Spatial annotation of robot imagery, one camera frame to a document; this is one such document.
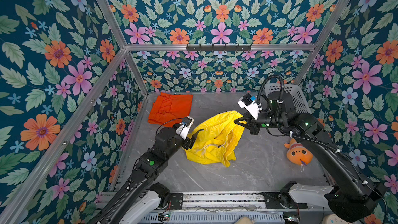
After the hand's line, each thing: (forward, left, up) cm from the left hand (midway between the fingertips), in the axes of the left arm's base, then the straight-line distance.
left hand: (193, 124), depth 69 cm
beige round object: (-35, -20, -24) cm, 47 cm away
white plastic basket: (+25, -71, -21) cm, 79 cm away
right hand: (-3, -18, +8) cm, 20 cm away
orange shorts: (+30, +20, -26) cm, 45 cm away
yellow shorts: (-3, -11, -12) cm, 16 cm away
